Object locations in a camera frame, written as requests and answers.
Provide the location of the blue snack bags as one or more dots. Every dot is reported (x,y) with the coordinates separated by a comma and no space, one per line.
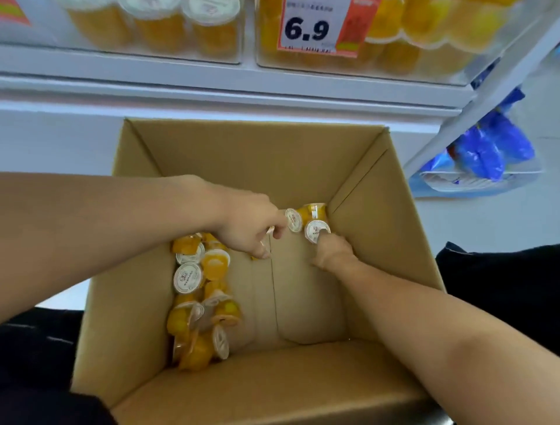
(481,157)

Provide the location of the orange white price tag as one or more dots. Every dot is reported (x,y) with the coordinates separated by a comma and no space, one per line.
(11,11)
(306,26)

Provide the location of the person's left hand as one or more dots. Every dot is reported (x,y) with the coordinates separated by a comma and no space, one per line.
(245,223)

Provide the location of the person's right forearm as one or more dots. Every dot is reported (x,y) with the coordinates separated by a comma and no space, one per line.
(437,341)

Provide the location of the person's right hand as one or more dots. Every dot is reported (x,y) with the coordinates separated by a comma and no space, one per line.
(334,254)

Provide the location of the person's left forearm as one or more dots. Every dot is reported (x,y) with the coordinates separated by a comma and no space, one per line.
(87,232)

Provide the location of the brown cardboard box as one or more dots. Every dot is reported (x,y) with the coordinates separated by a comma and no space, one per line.
(262,153)

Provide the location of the clear plastic bin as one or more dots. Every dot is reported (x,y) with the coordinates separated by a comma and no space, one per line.
(481,74)
(43,26)

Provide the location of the person's black trousers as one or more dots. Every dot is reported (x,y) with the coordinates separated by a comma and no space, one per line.
(503,284)

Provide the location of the yellow jelly cup white lid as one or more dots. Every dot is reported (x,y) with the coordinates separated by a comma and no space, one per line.
(317,230)

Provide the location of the cluster of white-lid jelly cups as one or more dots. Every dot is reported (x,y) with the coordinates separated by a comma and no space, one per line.
(162,30)

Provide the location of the pile of yellow jelly cups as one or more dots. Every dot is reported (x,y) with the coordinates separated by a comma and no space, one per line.
(214,265)

